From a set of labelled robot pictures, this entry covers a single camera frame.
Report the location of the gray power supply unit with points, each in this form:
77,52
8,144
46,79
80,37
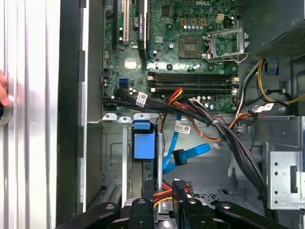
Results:
269,21

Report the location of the metal locking lever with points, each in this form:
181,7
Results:
224,61

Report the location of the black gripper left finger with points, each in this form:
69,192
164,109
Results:
141,214

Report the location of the silver chipset heatsink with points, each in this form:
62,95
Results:
130,64

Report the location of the person's hand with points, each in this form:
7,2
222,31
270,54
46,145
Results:
3,88

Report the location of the hard disk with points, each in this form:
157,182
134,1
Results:
143,148

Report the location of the black RAM slot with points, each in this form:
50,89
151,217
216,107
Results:
190,85
190,79
190,75
190,90

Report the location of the black PC case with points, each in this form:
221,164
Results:
69,119

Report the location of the white expansion slot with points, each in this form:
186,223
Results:
126,23

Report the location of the metal socket cover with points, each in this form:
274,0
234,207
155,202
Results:
241,41

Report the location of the silver disk bay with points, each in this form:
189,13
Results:
114,152

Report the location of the blue motherboard data ports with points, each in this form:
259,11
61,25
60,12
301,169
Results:
123,83

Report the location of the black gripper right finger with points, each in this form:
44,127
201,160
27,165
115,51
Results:
196,214

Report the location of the silver drive cage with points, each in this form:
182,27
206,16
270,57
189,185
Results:
283,167

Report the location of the CPU socket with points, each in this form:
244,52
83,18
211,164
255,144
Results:
190,46

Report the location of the green motherboard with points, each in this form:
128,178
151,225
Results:
166,62

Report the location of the black graphics card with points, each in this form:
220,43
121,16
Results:
142,28

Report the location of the black expansion slot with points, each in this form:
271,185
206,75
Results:
114,23

